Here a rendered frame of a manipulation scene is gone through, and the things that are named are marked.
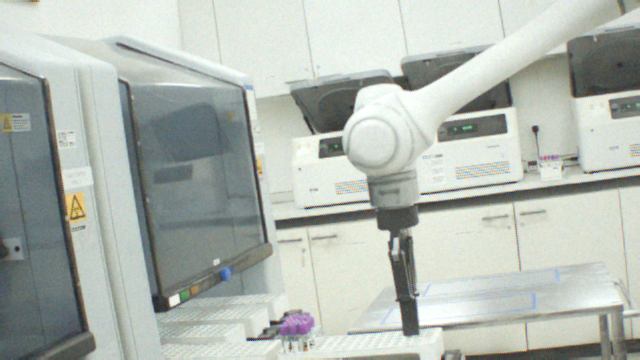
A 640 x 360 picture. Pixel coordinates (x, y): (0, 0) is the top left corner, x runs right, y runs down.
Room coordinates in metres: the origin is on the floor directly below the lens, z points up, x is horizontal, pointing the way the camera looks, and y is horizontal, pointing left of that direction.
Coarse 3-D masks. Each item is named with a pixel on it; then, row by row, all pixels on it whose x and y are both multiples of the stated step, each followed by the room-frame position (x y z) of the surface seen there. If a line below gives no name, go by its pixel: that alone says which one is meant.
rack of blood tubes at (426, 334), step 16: (336, 336) 1.42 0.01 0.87; (352, 336) 1.41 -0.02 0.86; (368, 336) 1.39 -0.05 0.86; (384, 336) 1.37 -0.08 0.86; (400, 336) 1.36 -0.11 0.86; (416, 336) 1.34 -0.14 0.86; (432, 336) 1.32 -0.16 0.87; (288, 352) 1.36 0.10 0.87; (320, 352) 1.33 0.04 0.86; (336, 352) 1.32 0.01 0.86; (352, 352) 1.32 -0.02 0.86; (368, 352) 1.31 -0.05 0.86; (384, 352) 1.30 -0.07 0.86; (400, 352) 1.29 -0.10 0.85; (416, 352) 1.38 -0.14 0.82; (432, 352) 1.28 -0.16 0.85
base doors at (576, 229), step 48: (624, 192) 3.34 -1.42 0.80; (336, 240) 3.75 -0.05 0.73; (384, 240) 3.68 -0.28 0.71; (432, 240) 3.61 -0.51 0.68; (480, 240) 3.54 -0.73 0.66; (528, 240) 3.48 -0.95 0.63; (576, 240) 3.41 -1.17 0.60; (624, 240) 3.35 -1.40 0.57; (288, 288) 3.83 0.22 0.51; (336, 288) 3.76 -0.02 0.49; (480, 336) 3.55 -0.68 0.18; (528, 336) 3.49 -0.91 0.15; (576, 336) 3.42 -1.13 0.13
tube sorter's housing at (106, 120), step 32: (0, 32) 1.34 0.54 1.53; (96, 64) 1.33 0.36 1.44; (192, 64) 2.02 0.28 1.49; (96, 96) 1.31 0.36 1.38; (96, 128) 1.30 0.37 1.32; (128, 128) 2.08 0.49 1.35; (96, 160) 1.29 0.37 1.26; (128, 160) 1.39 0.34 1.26; (96, 192) 1.29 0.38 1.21; (128, 192) 1.37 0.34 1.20; (128, 224) 1.35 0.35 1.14; (128, 256) 1.33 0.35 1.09; (128, 288) 1.32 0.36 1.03; (224, 288) 2.02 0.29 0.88; (256, 288) 1.99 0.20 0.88; (128, 320) 1.30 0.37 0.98; (128, 352) 1.29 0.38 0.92; (160, 352) 1.38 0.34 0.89
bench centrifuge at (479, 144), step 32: (416, 64) 3.80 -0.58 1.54; (448, 64) 3.77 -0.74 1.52; (480, 96) 3.96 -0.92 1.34; (512, 96) 3.96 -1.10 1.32; (448, 128) 3.62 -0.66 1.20; (480, 128) 3.56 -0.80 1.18; (512, 128) 3.52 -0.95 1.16; (416, 160) 3.63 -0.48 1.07; (448, 160) 3.58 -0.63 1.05; (480, 160) 3.54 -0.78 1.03; (512, 160) 3.50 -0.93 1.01
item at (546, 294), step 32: (384, 288) 2.02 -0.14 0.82; (448, 288) 1.89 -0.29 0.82; (480, 288) 1.83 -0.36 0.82; (512, 288) 1.77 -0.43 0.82; (544, 288) 1.71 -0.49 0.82; (576, 288) 1.65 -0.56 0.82; (608, 288) 1.60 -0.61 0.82; (384, 320) 1.67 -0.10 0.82; (448, 320) 1.58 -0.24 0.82; (480, 320) 1.54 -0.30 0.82; (512, 320) 1.52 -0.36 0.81; (544, 320) 1.50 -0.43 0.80; (608, 320) 1.86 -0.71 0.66; (608, 352) 1.86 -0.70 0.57
